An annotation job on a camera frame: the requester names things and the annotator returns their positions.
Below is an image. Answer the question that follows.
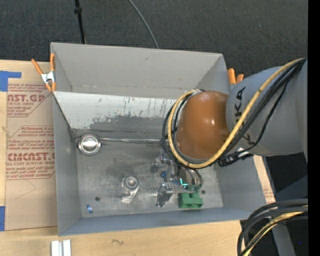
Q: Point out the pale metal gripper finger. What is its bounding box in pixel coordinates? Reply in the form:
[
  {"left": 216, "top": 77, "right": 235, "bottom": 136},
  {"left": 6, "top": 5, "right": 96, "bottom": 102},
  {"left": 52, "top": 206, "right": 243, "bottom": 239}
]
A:
[
  {"left": 150, "top": 154, "right": 173, "bottom": 174},
  {"left": 155, "top": 183, "right": 175, "bottom": 209}
]

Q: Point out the grey metal bin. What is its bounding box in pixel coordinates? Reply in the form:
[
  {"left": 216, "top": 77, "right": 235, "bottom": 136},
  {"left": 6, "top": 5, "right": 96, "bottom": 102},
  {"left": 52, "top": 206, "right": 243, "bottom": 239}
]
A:
[{"left": 49, "top": 41, "right": 267, "bottom": 237}]

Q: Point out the round clear glass dish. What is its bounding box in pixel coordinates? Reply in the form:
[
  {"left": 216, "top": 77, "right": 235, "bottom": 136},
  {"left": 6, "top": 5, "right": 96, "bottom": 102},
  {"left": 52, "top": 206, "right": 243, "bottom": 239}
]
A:
[{"left": 77, "top": 133, "right": 102, "bottom": 156}]

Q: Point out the brown cardboard board red print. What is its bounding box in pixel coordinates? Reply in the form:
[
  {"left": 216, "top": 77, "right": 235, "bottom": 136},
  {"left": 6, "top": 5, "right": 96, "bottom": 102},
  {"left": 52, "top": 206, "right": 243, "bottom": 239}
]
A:
[{"left": 0, "top": 59, "right": 277, "bottom": 232}]

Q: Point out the black cylinder on white bracket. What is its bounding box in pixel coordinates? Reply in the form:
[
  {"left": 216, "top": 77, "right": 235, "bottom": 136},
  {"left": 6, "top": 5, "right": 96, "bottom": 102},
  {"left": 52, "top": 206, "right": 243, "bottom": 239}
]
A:
[{"left": 216, "top": 147, "right": 254, "bottom": 168}]

